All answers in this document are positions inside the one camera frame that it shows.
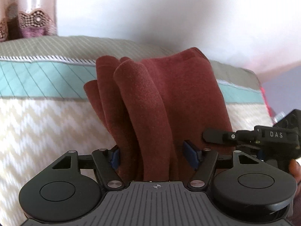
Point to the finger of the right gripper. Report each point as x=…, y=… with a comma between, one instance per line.
x=219, y=137

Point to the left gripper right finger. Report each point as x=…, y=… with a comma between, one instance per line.
x=203, y=163

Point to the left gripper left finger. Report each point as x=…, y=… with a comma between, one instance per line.
x=106, y=176

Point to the dark red long-sleeve sweater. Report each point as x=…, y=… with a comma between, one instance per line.
x=152, y=106

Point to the person's right hand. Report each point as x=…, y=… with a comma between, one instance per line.
x=295, y=171

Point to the patterned bed quilt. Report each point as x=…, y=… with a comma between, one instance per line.
x=45, y=111

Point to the pink satin lace curtain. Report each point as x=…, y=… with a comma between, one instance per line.
x=27, y=19

